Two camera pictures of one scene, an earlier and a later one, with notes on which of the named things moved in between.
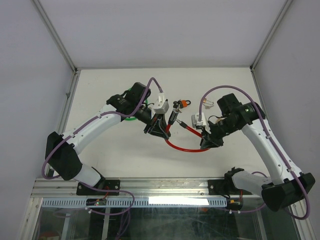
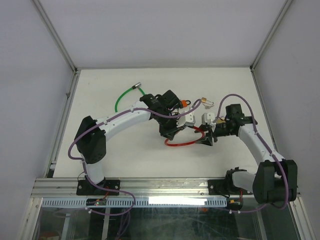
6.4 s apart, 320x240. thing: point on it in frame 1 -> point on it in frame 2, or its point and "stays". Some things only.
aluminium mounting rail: x=134 y=187 stays
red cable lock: x=173 y=116 -> x=183 y=143
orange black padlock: x=184 y=103 stays
